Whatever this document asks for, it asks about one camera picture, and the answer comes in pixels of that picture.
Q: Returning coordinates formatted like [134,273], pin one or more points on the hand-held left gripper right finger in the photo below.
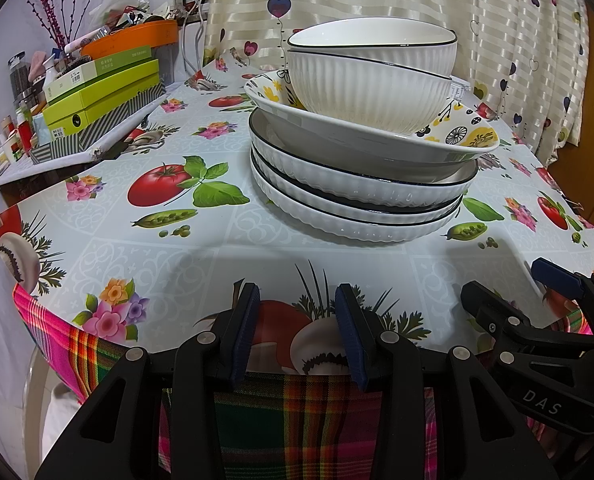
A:
[349,340]

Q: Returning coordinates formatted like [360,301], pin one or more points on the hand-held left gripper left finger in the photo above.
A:
[244,335]

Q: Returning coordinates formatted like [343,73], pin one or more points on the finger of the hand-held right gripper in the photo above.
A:
[482,300]
[552,272]

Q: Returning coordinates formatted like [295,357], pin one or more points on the white ribbed deep plate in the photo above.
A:
[357,227]
[287,160]
[327,200]

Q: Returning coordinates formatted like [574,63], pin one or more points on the yellow floral plate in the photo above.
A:
[357,140]

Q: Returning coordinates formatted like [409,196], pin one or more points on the white ribbed bowl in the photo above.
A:
[367,35]
[357,100]

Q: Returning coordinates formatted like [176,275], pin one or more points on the pink green plaid cloth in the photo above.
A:
[287,420]

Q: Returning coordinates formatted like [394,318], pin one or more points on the fruit and flower printed tablecloth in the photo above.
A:
[257,240]

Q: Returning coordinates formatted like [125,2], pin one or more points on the black white striped box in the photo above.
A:
[102,127]

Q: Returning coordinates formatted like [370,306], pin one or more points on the lime green box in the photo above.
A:
[112,107]
[117,85]

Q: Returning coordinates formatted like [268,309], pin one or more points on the row of small bottles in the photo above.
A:
[24,135]

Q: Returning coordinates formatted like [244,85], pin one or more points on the dark green long box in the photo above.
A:
[107,67]

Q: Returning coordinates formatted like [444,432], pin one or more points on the orange box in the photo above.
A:
[137,40]

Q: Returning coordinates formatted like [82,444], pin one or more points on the glass jar with dark lid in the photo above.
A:
[19,77]

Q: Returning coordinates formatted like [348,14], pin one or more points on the pile of plastic packets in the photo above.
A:
[127,5]

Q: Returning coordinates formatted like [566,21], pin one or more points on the pink dried flower branches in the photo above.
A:
[52,10]

